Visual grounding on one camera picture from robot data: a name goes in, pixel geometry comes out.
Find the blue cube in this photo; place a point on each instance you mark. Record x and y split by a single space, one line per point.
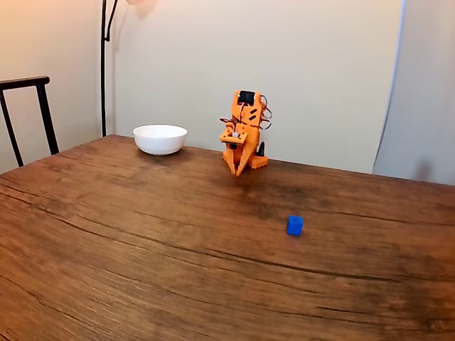
294 226

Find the white bowl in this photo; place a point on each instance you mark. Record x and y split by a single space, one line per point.
160 140

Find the black table clamp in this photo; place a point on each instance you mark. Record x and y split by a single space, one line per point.
262 149

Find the black floor lamp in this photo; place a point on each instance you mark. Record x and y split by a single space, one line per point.
103 89

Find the orange camera mount with camera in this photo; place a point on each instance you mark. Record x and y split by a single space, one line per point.
232 136

